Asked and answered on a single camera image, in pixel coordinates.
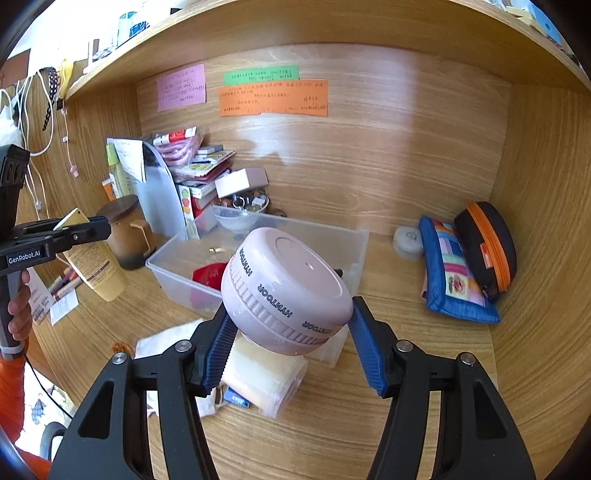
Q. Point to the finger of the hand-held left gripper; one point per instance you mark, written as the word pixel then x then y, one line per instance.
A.
pixel 32 229
pixel 90 230

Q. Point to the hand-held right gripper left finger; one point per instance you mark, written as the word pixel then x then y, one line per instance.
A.
pixel 219 350

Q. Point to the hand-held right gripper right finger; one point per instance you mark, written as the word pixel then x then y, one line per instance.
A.
pixel 367 350

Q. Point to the cream cosmetic tube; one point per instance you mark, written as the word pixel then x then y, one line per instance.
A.
pixel 97 277

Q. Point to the cream cotton pad pack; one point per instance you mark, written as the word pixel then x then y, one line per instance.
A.
pixel 263 374

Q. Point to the blue staple box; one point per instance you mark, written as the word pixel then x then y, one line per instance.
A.
pixel 238 398

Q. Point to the pink round desk vacuum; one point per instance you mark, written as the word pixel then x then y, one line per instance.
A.
pixel 286 277

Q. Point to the clear plastic storage box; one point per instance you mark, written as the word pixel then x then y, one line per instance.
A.
pixel 323 240

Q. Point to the person's left forearm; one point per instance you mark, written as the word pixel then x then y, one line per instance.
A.
pixel 14 406

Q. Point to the wooden desktop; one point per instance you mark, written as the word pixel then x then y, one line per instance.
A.
pixel 415 392

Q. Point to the person's left hand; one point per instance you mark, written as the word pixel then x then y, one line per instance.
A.
pixel 21 307

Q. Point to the brown jar with wooden lid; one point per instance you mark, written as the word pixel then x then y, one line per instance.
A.
pixel 124 240

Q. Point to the orange tube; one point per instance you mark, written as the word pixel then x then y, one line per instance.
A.
pixel 108 189

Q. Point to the pink pen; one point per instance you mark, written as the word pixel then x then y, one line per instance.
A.
pixel 64 281

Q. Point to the green bottle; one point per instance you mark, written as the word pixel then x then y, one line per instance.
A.
pixel 117 173

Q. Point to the white paper slip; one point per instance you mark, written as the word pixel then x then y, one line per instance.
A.
pixel 64 309

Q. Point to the translucent white folder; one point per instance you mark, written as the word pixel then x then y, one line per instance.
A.
pixel 159 203

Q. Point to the red cloth item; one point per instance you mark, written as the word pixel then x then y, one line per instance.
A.
pixel 207 277

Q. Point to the white printed paper sheet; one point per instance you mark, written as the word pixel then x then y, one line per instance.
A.
pixel 129 157

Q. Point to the fruit printed box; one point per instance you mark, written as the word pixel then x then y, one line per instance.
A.
pixel 188 212

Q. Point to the blue patchwork pouch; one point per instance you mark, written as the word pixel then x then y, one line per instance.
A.
pixel 452 277

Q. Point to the white round jar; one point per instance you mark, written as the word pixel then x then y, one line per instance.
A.
pixel 407 242

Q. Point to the stack of books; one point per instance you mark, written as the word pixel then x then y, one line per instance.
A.
pixel 203 173

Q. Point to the red white packet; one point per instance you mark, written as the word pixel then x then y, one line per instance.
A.
pixel 175 136

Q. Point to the glass bowl of trinkets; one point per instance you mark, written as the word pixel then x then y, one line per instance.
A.
pixel 240 217

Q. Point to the dotted black headband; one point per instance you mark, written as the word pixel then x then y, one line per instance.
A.
pixel 51 92

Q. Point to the yellow hanging item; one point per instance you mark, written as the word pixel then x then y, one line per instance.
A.
pixel 67 78

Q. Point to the small white cardboard box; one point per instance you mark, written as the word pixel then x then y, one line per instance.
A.
pixel 240 182

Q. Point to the black case with orange zipper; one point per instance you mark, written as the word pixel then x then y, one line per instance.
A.
pixel 489 244

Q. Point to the pink paper note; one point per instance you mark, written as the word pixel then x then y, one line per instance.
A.
pixel 181 87

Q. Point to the black chair part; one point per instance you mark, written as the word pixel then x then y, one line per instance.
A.
pixel 51 438

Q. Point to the blue white bottle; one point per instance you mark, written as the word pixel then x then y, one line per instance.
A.
pixel 134 30

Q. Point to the orange paper note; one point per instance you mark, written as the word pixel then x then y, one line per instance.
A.
pixel 272 99

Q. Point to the green paper note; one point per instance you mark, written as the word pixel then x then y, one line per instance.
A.
pixel 261 76

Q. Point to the wooden shelf board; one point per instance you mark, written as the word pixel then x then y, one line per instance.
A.
pixel 323 23

